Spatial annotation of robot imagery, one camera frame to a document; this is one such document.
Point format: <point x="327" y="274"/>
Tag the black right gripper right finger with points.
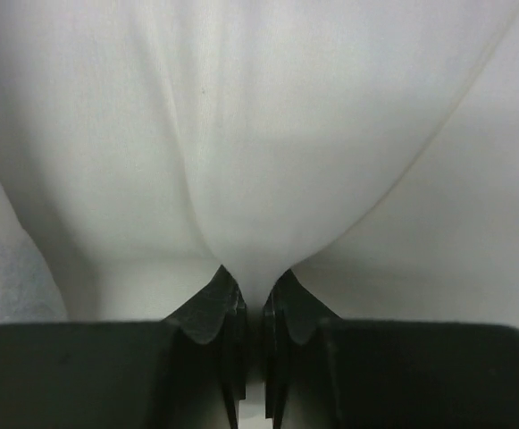
<point x="325" y="371"/>

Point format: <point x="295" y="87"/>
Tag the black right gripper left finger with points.
<point x="185" y="371"/>

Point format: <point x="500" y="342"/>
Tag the white pillow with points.
<point x="371" y="148"/>

